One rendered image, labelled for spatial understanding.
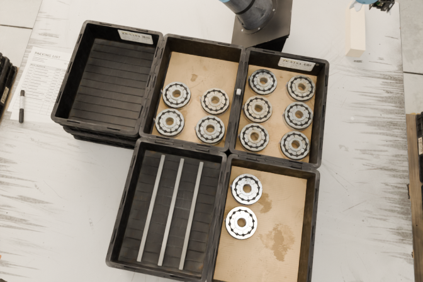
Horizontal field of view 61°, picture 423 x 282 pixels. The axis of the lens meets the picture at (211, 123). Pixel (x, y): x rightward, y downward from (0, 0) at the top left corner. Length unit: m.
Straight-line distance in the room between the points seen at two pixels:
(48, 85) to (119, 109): 0.38
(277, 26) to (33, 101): 1.01
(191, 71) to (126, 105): 0.27
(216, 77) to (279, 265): 0.69
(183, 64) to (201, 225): 0.60
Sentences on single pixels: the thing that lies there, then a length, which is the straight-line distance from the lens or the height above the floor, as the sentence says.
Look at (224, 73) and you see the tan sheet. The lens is 1.38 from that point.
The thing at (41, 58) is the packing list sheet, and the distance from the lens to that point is 1.70.
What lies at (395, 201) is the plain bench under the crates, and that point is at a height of 0.70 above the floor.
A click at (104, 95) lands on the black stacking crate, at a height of 0.83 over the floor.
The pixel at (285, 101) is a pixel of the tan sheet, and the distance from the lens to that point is 1.37.
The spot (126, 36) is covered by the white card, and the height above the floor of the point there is 0.88.
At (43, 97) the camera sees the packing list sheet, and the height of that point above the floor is 0.70.
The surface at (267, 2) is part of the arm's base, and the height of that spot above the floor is 0.91.
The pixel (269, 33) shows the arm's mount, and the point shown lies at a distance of 1.43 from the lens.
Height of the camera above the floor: 2.06
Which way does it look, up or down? 71 degrees down
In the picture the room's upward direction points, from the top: 3 degrees clockwise
